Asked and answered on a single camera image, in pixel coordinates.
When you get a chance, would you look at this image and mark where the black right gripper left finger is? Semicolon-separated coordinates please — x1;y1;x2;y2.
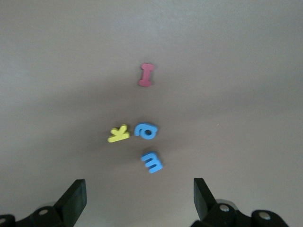
0;179;86;227

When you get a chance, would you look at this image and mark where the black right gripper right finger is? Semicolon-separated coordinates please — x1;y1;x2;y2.
191;177;291;227

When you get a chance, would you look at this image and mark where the blue foam letter m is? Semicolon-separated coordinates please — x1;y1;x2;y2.
141;151;164;174

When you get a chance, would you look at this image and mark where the blue foam letter a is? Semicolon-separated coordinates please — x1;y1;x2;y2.
134;122;159;140

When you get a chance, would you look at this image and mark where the yellow foam letter k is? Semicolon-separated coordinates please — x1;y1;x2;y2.
107;125;131;143

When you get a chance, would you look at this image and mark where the red foam letter I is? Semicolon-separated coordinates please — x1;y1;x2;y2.
138;62;154;87

